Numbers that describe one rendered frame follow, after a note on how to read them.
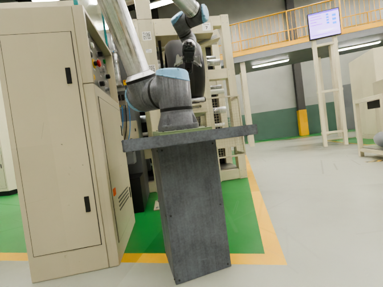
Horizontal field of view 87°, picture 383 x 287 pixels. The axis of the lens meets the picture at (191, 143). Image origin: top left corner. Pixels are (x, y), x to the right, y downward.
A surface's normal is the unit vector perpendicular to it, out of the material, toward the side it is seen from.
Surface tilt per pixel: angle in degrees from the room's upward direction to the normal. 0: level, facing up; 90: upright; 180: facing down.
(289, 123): 90
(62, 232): 90
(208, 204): 90
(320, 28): 90
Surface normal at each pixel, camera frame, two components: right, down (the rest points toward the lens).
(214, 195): 0.29, -0.01
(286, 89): -0.22, 0.06
